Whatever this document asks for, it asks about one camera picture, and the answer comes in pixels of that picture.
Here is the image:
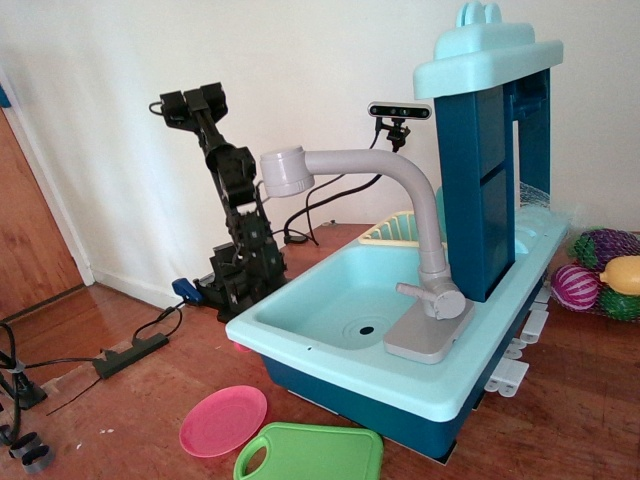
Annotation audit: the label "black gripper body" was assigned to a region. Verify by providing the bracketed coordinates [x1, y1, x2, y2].
[226, 199, 287, 304]

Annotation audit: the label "pink toy cup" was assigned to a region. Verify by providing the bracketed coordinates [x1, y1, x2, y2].
[233, 342, 252, 353]

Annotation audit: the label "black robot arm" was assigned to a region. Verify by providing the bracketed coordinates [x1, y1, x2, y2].
[149, 83, 287, 323]

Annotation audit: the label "teal toy sink unit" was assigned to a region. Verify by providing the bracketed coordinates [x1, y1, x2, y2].
[226, 1, 568, 461]

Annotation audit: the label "yellow dish rack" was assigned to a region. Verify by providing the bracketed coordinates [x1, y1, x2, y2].
[358, 211, 418, 248]

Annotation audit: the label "pink plastic plate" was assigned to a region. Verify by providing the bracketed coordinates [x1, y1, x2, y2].
[179, 385, 267, 458]

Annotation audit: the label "black power strip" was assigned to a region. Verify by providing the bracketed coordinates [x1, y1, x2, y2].
[92, 333, 169, 379]

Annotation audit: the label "green plastic cutting board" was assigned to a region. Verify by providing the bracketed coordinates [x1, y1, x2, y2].
[233, 422, 384, 479]

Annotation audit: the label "grey toy faucet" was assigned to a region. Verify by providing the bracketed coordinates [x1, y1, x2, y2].
[260, 146, 474, 364]

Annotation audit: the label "wooden door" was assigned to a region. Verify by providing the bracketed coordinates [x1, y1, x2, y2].
[1, 116, 83, 319]

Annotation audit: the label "white plastic clips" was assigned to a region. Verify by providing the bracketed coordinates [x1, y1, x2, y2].
[484, 285, 550, 398]

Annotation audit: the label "purple striped toy vegetable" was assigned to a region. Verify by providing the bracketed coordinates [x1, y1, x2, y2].
[551, 265, 600, 311]

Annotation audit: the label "netted toy vegetables bag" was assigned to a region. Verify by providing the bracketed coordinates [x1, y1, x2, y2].
[550, 228, 639, 323]

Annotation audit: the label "yellow toy lemon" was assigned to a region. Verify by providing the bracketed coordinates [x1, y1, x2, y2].
[599, 256, 640, 296]

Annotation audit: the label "grey depth camera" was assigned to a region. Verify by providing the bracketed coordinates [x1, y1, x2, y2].
[367, 101, 432, 120]

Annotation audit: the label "black cable bundle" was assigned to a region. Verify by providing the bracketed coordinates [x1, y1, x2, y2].
[0, 321, 96, 446]

